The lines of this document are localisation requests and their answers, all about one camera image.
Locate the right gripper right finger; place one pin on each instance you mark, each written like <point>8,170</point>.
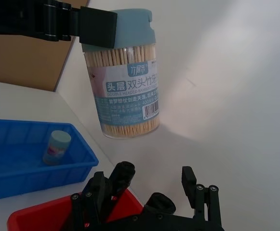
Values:
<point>190,180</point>

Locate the brown cardboard board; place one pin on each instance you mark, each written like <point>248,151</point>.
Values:
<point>33,60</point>

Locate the red plastic basket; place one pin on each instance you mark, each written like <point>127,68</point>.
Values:
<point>43,214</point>

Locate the small toothpick jar, teal lid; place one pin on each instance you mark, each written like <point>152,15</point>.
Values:
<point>57,149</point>

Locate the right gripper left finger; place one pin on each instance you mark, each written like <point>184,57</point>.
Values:
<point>95,192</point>

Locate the large toothpick jar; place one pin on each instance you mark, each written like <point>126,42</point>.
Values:
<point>127,96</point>

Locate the blue plastic basket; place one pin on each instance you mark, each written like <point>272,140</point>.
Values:
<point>21,173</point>

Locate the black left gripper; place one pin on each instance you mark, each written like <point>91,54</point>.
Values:
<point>12,19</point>

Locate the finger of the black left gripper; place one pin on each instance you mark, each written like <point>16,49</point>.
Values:
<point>96,26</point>

